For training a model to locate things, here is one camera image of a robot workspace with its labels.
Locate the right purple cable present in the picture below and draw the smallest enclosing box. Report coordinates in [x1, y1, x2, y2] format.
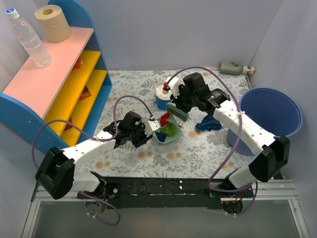
[165, 66, 258, 216]

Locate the small dark blue scrap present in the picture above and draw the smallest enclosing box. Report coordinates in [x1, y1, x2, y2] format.
[155, 131, 167, 142]

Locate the green paper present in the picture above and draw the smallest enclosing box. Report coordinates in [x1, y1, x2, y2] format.
[160, 122, 179, 137]

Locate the blue pink yellow shelf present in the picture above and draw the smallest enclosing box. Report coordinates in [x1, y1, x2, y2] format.
[0, 0, 112, 153]

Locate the purple cable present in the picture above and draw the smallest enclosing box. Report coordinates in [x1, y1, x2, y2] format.
[165, 66, 258, 216]
[31, 95, 156, 226]

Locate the grey lotion bottle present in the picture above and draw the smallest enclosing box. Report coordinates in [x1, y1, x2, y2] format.
[219, 60, 256, 75]

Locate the orange item lower shelf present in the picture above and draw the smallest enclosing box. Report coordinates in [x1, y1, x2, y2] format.
[64, 117, 73, 131]

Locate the orange item upper shelf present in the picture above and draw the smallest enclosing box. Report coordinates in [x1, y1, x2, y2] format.
[72, 57, 83, 70]

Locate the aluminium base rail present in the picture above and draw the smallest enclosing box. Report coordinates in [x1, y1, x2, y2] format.
[22, 177, 310, 238]

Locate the green dustpan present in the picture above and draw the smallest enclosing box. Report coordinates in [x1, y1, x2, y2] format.
[154, 115, 184, 144]

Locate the blue plastic bucket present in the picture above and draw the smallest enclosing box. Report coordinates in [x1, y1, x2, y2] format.
[227, 87, 304, 156]

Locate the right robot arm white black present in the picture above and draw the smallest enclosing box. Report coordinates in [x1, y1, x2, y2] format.
[163, 72, 290, 197]

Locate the green hand brush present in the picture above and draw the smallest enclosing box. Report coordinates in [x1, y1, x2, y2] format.
[166, 102, 189, 122]

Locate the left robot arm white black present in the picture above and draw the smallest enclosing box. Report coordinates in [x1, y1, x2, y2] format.
[35, 111, 160, 200]

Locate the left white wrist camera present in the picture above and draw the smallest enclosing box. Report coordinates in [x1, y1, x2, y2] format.
[144, 120, 160, 136]

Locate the orange item middle shelf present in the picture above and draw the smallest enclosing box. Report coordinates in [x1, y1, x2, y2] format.
[80, 86, 92, 100]

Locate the orange item shelf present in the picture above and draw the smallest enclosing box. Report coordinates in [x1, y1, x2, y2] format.
[72, 57, 83, 70]
[80, 86, 92, 100]
[64, 117, 73, 131]

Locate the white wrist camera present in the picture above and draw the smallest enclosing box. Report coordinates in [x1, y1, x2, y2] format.
[144, 120, 160, 136]
[163, 77, 184, 99]

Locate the dark blue paper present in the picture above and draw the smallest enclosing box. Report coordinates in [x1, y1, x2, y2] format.
[195, 115, 222, 131]

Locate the red paper scrap top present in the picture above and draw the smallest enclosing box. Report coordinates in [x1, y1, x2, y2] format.
[159, 112, 170, 127]

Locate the white toilet roll blue wrap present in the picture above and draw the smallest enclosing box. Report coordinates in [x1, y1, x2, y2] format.
[155, 85, 172, 110]

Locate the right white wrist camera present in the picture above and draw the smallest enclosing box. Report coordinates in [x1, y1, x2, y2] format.
[163, 77, 184, 99]

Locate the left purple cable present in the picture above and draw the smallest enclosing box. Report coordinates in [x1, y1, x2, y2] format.
[31, 95, 156, 226]

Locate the clear plastic water bottle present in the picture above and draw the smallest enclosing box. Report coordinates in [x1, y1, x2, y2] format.
[5, 8, 52, 67]

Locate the brown toilet paper roll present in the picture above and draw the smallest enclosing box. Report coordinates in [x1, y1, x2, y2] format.
[34, 4, 71, 43]

